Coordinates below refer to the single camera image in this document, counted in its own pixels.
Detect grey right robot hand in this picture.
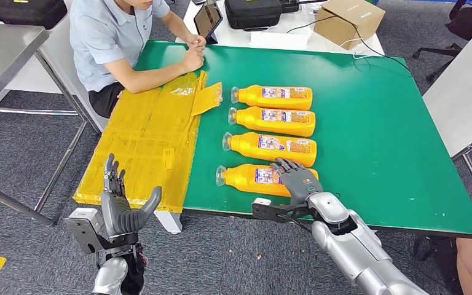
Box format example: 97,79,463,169
270,157,324,205

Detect person's left hand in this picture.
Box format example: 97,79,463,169
187,34,207,52

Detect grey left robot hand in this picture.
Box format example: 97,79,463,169
100,153,163,240

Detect person's right hand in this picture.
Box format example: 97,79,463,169
180,45,205,74

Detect orange detergent bottle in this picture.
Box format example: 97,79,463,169
215,163,320,199
227,106,316,138
222,131,318,168
230,84,313,111

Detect black tablet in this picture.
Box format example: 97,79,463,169
193,0,224,45

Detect white desk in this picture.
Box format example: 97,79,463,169
175,0,385,58

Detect black carry case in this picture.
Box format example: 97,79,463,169
224,0,282,32
0,0,68,31

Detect yellow taped cardboard sheet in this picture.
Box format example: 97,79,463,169
73,69,224,214

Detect black radio device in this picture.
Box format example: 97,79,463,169
278,0,327,15

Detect brown cardboard box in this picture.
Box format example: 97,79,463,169
313,0,386,51

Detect white table with steel legs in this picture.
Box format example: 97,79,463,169
422,12,472,208

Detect black office chair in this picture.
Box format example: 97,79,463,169
412,0,472,84

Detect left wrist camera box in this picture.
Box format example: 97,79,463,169
65,207,111,256

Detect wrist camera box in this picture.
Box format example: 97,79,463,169
251,197,313,224
65,207,111,256

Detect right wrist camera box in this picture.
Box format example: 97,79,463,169
251,197,313,224

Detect white cable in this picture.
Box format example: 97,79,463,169
339,37,368,60

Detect black cable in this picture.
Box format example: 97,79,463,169
285,14,412,77

